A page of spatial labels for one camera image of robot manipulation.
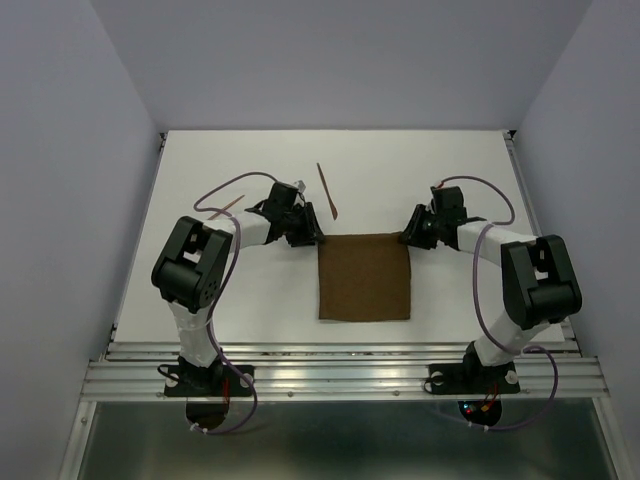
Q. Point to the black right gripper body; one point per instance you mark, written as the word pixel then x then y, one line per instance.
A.
pixel 433 223

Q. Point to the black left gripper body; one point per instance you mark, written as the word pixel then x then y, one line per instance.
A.
pixel 284 219

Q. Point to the brown wooden knife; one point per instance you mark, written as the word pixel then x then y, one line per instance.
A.
pixel 332 207

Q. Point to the brown cloth napkin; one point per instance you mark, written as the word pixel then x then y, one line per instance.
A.
pixel 364 278

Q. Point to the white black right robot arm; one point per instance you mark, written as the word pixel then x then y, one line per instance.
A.
pixel 539 289

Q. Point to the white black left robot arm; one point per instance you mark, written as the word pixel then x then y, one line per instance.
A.
pixel 195 266

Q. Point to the brown wooden fork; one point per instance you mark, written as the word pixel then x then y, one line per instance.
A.
pixel 227 206

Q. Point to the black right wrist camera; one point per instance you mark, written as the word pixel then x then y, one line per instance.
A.
pixel 448 202

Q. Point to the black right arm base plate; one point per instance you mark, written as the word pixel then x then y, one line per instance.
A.
pixel 456 379

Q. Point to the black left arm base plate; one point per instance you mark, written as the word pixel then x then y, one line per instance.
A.
pixel 220 382

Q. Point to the aluminium rail frame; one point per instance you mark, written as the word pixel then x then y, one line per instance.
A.
pixel 334 400

